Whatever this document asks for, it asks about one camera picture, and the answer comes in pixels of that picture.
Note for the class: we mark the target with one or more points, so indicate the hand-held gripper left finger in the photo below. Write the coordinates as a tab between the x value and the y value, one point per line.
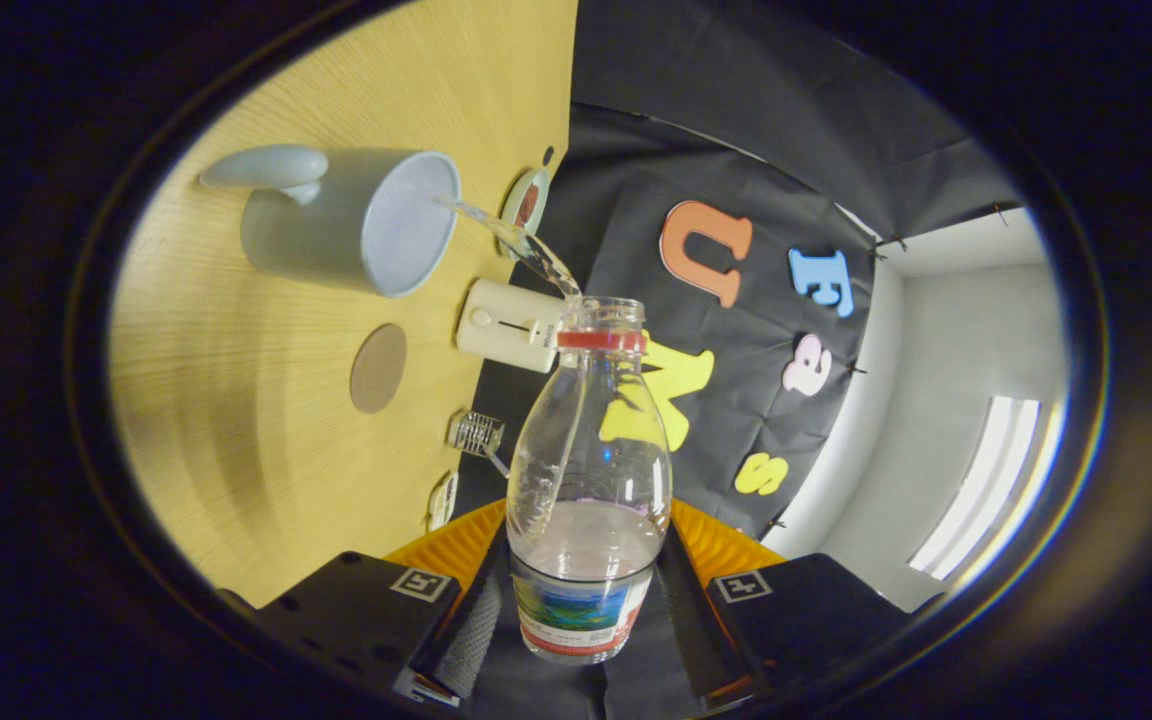
471	630

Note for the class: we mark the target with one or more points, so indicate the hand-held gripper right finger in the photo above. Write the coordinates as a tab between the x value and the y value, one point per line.
796	610

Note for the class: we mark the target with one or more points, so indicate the clear plastic juice bottle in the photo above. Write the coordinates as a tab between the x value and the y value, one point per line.
586	560

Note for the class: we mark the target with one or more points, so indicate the round brown coaster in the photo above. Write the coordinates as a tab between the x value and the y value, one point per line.
378	368

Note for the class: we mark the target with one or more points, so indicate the pale blue cup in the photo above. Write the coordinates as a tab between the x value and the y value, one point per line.
316	230

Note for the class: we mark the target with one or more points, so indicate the small white dish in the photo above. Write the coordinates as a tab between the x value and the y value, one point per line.
443	500

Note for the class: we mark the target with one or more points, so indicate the long ceiling light panel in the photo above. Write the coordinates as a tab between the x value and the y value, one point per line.
986	480

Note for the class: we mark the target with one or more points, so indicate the white toaster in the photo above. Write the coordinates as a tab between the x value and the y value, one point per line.
501	325

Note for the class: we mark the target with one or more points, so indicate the light wooden table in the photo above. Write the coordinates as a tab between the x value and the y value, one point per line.
236	400

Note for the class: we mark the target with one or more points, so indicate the brown meat piece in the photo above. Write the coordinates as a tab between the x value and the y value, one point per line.
531	195
525	215

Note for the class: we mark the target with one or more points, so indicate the pale green plate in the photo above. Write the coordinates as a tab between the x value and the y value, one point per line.
514	195

